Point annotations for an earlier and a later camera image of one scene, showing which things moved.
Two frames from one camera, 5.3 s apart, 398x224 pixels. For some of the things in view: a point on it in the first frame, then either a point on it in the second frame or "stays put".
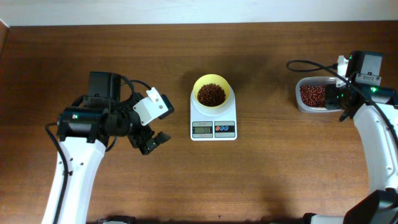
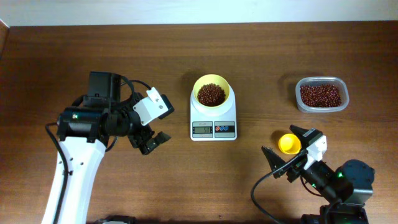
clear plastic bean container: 310,93 stays put
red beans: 311,96 stays put
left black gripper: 138,140 stays put
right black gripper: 330,102 -> 276,162
